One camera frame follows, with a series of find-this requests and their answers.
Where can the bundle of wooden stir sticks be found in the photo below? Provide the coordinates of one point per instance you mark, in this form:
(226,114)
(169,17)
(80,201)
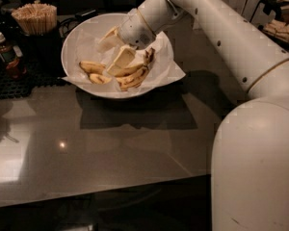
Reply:
(36,19)

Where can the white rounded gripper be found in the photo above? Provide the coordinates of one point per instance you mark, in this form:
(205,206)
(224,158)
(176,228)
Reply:
(134,30)

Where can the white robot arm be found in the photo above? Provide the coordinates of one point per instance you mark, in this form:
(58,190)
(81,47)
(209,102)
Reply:
(250,157)

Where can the black rubber grid mat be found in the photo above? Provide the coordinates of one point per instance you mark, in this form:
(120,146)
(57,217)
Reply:
(35,78)

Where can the black wire condiment rack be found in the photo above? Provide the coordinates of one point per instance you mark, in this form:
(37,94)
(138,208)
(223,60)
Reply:
(274,9)

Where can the small brown sauce bottle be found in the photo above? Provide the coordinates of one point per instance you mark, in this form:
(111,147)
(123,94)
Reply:
(11,59)

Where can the white paper liner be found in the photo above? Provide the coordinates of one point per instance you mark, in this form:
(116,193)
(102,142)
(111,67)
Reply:
(81,45)

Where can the white bowl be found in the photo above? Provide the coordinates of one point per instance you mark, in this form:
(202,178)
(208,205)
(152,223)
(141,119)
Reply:
(102,23)

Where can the spotted yellow banana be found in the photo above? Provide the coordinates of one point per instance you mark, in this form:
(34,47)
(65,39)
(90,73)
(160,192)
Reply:
(126,82)
(93,67)

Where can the black stir stick cup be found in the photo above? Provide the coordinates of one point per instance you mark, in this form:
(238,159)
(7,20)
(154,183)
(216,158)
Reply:
(47,48)

